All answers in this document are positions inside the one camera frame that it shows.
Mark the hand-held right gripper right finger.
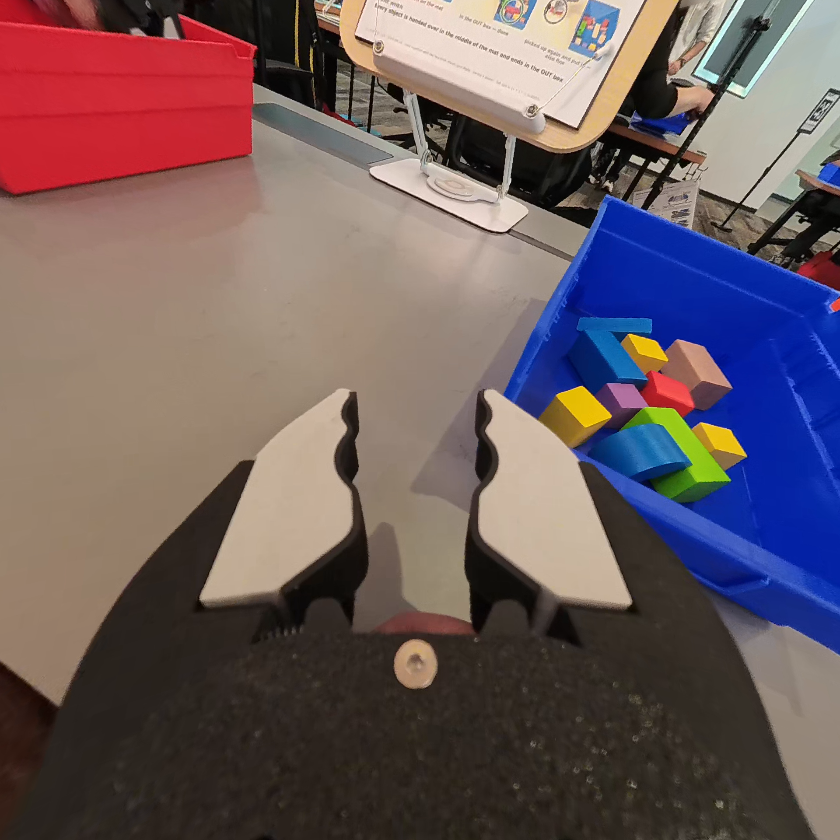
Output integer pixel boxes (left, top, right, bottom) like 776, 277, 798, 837
466, 389, 634, 620

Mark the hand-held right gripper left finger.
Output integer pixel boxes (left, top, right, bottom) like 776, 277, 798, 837
200, 390, 368, 620

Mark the red plastic bin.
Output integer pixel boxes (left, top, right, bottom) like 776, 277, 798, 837
0, 0, 258, 196

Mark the pile of coloured wooden blocks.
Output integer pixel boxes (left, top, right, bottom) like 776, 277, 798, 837
540, 317, 749, 505

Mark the blue plastic bin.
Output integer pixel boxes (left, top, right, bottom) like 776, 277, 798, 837
506, 195, 840, 653

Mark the grey desk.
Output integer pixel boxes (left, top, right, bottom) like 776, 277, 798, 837
0, 86, 840, 840

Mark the person's left hand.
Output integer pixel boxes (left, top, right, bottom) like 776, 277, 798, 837
33, 0, 103, 30

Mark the white floor sign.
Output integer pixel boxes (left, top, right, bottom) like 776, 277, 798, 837
653, 179, 702, 231

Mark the instruction sheet board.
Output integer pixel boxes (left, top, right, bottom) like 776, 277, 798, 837
339, 0, 681, 154

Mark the black tripod stand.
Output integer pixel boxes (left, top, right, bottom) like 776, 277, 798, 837
641, 16, 773, 211

